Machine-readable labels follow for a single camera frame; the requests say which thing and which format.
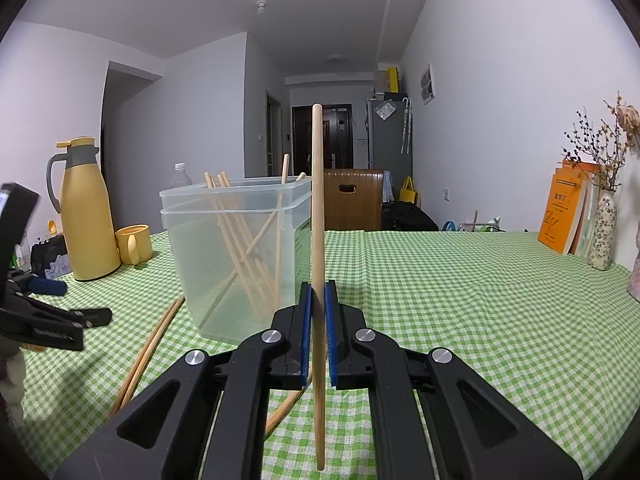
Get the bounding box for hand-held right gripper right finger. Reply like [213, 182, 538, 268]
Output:
[324, 280, 584, 480]

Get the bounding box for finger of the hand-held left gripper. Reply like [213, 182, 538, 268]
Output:
[20, 299, 114, 331]
[14, 270, 68, 298]

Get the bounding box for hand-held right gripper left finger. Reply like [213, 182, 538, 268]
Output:
[54, 281, 314, 480]

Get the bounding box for light wooden chopstick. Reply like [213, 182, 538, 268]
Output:
[264, 367, 313, 438]
[311, 104, 328, 471]
[114, 297, 187, 413]
[106, 296, 182, 421]

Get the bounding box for bundle of chopsticks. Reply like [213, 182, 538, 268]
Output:
[202, 154, 307, 331]

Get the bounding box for person's left hand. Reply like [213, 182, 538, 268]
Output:
[0, 347, 26, 423]

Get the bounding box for dark clothes pile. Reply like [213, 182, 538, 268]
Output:
[30, 234, 68, 281]

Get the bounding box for yellow thermos jug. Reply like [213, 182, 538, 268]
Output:
[46, 136, 122, 282]

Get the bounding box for yellow mug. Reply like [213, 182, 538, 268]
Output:
[115, 224, 154, 266]

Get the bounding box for green checked tablecloth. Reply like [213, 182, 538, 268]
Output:
[0, 230, 640, 480]

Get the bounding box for wooden chair back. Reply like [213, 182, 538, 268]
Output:
[322, 169, 386, 232]

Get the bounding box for black bag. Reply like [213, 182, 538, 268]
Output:
[382, 201, 440, 232]

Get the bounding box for clear water bottle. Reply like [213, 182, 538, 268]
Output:
[169, 162, 193, 188]

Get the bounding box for metal rack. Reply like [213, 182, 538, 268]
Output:
[452, 210, 506, 233]

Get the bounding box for dark entrance door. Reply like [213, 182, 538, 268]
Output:
[292, 105, 352, 171]

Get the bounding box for interior door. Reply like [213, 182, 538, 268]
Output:
[266, 91, 283, 178]

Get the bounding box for grey fridge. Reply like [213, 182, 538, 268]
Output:
[367, 97, 413, 171]

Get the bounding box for white folded umbrella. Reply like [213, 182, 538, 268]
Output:
[401, 97, 413, 156]

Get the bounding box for orange book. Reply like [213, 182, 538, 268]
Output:
[538, 160, 588, 253]

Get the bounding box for yellow box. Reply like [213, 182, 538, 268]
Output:
[376, 66, 401, 93]

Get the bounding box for pale upright books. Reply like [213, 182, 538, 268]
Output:
[567, 170, 601, 257]

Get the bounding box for speckled vase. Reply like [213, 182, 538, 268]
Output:
[586, 190, 617, 272]

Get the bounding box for pink ruffled vase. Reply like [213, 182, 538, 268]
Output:
[625, 255, 640, 303]

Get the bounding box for dried flower branches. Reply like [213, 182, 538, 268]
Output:
[560, 107, 626, 193]

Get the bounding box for wilted roses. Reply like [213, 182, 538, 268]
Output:
[605, 91, 640, 151]

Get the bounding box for white wall panel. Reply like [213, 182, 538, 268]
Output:
[419, 63, 437, 106]

